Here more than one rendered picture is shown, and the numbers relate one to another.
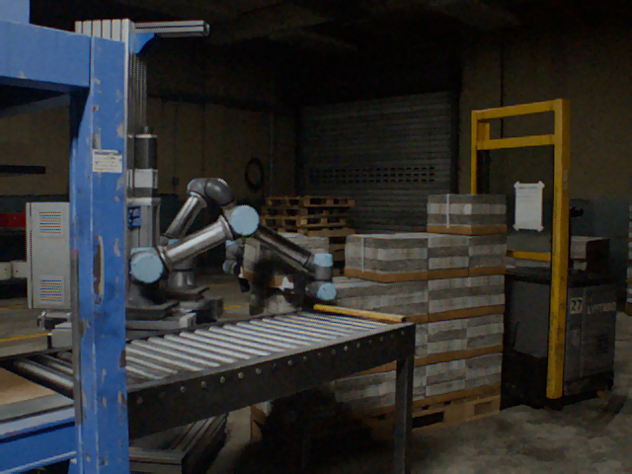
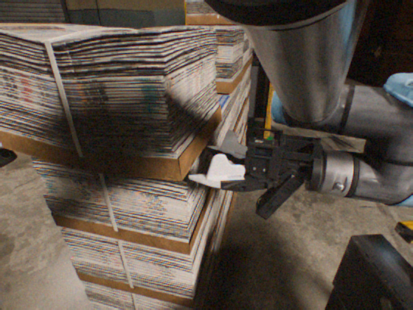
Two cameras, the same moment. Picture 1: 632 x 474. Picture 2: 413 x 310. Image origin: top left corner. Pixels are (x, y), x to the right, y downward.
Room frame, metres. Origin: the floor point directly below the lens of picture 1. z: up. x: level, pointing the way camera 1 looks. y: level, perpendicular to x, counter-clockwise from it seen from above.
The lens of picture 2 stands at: (2.74, 0.38, 1.09)
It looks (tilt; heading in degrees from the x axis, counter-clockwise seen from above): 29 degrees down; 315
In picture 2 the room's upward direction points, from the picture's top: straight up
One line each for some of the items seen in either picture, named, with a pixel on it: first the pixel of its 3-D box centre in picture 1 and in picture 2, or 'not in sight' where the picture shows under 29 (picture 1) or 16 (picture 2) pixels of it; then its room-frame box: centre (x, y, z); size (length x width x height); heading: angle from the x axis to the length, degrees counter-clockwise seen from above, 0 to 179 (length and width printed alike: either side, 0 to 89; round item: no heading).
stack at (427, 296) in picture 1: (362, 356); (190, 176); (3.49, -0.26, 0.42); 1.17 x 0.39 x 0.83; 121
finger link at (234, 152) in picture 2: not in sight; (228, 144); (3.01, 0.05, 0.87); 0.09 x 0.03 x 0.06; 3
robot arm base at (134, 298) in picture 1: (145, 291); not in sight; (2.69, 0.69, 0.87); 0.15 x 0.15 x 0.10
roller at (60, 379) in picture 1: (57, 382); not in sight; (1.64, 0.66, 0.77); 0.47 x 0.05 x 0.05; 49
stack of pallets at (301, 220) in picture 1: (307, 238); not in sight; (10.28, 0.12, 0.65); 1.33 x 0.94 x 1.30; 143
